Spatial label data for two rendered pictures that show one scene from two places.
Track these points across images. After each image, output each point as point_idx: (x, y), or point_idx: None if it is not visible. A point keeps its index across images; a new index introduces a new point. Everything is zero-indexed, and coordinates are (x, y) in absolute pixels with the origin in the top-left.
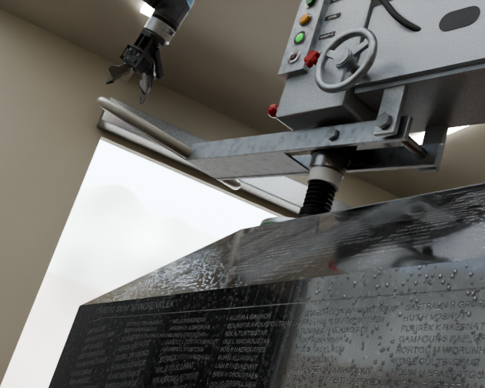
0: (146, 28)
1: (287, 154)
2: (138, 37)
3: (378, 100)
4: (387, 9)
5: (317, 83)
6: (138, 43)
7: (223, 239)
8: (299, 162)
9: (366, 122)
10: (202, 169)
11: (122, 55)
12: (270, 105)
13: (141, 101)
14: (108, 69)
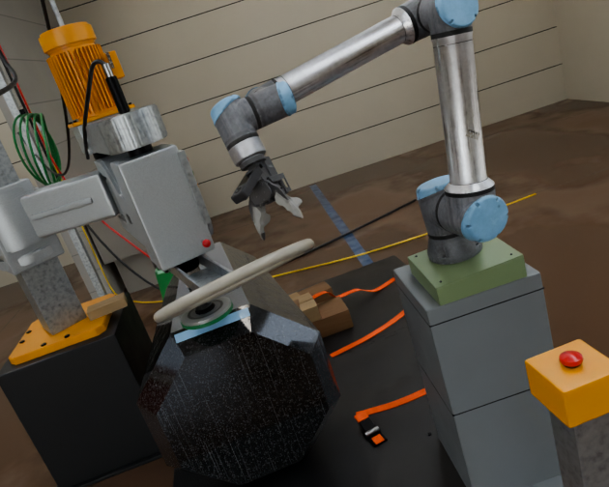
0: (264, 154)
1: (203, 269)
2: (273, 165)
3: None
4: None
5: (213, 230)
6: (271, 171)
7: (260, 305)
8: (192, 273)
9: None
10: (225, 294)
11: (289, 187)
12: (209, 240)
13: (264, 237)
14: (301, 202)
